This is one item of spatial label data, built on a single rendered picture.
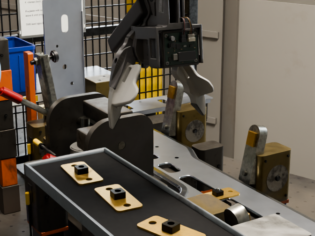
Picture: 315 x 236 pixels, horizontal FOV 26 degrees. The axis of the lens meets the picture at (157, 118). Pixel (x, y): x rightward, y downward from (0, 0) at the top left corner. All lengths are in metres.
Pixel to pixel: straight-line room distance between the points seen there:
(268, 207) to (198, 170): 0.22
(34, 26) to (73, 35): 0.28
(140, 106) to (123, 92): 1.00
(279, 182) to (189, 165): 0.19
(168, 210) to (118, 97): 0.17
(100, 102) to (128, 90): 0.37
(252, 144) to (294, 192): 0.73
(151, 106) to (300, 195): 0.54
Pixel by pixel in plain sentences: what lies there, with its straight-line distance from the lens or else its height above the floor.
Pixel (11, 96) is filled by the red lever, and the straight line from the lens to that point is 1.57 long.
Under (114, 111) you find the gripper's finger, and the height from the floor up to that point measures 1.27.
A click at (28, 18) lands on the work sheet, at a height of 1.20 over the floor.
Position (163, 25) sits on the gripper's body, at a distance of 0.89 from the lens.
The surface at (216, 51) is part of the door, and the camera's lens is 3.47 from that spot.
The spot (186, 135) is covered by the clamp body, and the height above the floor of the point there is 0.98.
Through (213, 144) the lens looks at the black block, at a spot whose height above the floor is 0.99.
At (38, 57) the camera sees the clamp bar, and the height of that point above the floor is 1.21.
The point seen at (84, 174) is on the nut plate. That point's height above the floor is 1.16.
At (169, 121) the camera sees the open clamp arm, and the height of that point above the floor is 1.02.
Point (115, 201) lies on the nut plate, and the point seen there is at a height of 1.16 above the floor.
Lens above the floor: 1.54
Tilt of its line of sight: 17 degrees down
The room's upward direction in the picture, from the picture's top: straight up
